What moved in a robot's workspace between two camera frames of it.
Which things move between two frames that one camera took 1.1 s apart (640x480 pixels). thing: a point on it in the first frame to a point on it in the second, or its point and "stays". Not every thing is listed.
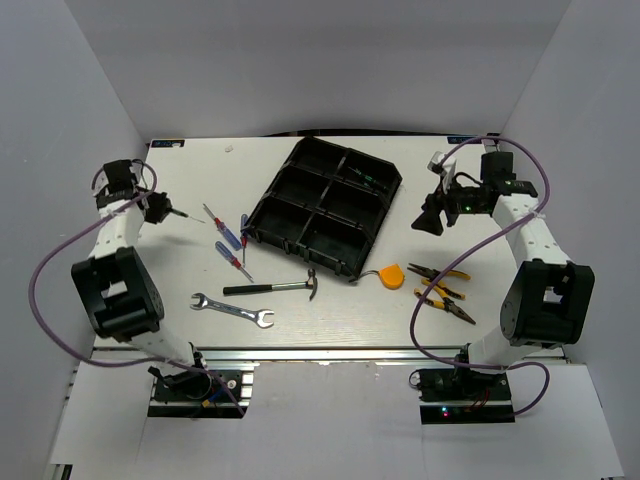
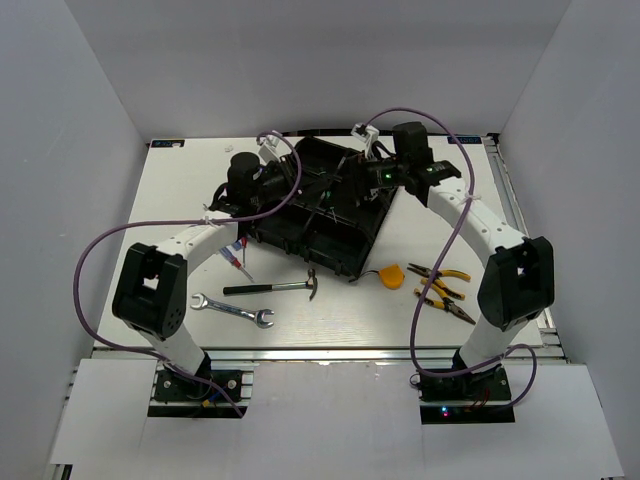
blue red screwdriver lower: (230, 257) stays
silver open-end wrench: (259, 315) stays
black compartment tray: (327, 207) stays
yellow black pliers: (447, 303) stays
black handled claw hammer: (310, 283) stays
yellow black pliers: (439, 284) stays
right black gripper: (429, 221) to (362, 177)
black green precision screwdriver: (183, 214) to (329, 198)
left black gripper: (159, 212) to (288, 170)
